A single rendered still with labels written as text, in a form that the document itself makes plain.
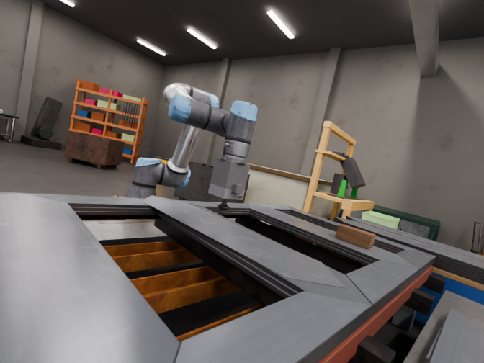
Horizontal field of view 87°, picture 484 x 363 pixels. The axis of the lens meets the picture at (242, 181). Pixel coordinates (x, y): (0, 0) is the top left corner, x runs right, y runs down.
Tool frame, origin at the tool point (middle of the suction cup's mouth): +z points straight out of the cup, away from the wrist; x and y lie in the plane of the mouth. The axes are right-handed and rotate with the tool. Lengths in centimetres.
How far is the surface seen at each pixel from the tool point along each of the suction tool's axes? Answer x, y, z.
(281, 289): -28.6, -10.2, 6.6
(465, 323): -58, 28, 10
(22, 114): 1134, 128, -8
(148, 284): 1.3, -19.2, 18.5
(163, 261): 13.0, -7.1, 19.8
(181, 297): -6.5, -14.7, 18.8
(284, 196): 207, 398, 36
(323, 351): -41.2, -20.2, 6.2
